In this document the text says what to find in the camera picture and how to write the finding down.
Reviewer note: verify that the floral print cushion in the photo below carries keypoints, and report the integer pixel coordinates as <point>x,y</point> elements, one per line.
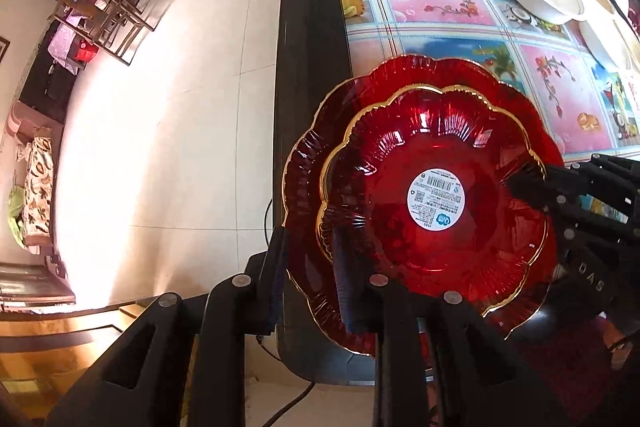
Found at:
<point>39,192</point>

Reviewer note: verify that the black edged table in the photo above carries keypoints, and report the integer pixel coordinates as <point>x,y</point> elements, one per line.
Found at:
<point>305,57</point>

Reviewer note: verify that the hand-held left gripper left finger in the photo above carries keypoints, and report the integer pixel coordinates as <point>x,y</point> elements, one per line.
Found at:
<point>279,277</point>

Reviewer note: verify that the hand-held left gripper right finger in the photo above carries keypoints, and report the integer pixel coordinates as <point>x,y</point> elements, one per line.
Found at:
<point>395,322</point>

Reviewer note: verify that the large red glass plate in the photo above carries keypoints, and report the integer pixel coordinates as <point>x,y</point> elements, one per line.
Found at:
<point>307,187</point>

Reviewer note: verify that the black low cabinet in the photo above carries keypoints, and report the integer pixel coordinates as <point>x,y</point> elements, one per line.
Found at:
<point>47,82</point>

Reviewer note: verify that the pink armchair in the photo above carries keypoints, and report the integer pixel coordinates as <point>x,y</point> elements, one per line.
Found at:
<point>27,122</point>

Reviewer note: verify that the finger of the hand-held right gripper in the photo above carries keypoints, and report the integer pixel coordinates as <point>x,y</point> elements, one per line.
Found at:
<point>615,179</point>
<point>555,187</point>

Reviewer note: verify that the red glass plate white label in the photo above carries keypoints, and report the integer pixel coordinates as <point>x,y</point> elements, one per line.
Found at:
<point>400,147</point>

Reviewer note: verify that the wooden dining chair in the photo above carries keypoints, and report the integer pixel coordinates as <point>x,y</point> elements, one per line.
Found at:
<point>125,27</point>

